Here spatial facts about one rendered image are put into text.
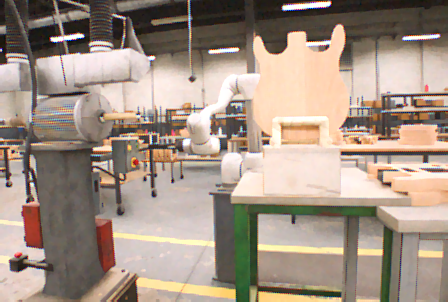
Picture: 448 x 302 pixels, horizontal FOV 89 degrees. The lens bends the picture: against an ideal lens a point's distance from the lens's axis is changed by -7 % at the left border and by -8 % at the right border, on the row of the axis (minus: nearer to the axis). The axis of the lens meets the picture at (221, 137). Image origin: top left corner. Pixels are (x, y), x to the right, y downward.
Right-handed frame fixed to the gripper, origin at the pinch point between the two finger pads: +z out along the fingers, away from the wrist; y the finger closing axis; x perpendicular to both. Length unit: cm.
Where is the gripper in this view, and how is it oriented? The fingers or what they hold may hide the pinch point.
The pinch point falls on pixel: (154, 146)
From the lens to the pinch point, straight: 159.1
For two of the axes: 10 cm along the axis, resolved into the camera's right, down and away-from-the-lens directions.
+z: -9.8, 0.2, 2.1
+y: 2.1, -0.6, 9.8
